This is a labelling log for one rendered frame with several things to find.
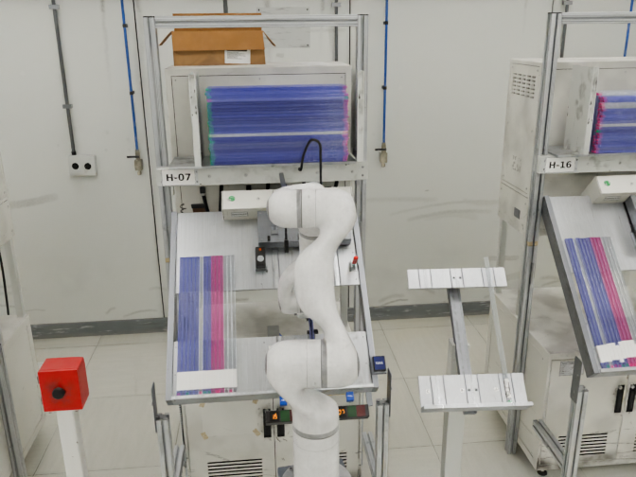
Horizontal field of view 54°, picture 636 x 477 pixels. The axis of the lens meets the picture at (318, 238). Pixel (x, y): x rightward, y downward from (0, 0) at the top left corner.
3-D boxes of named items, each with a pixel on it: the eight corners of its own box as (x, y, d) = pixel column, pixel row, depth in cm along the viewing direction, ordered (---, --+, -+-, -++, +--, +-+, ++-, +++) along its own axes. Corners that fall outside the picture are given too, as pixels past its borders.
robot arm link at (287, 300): (275, 240, 177) (280, 321, 194) (331, 236, 179) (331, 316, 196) (273, 223, 185) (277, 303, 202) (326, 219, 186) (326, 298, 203)
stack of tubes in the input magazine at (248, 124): (349, 161, 231) (349, 86, 222) (208, 166, 226) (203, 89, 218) (344, 154, 243) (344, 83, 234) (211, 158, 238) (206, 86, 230)
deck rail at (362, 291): (376, 392, 215) (379, 387, 209) (370, 392, 214) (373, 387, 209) (354, 212, 248) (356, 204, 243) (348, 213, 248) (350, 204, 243)
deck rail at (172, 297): (174, 405, 208) (171, 400, 203) (167, 405, 208) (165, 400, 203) (179, 220, 242) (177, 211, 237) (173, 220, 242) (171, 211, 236)
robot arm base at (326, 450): (361, 503, 161) (362, 442, 155) (287, 516, 157) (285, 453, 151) (342, 456, 179) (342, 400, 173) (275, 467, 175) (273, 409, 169)
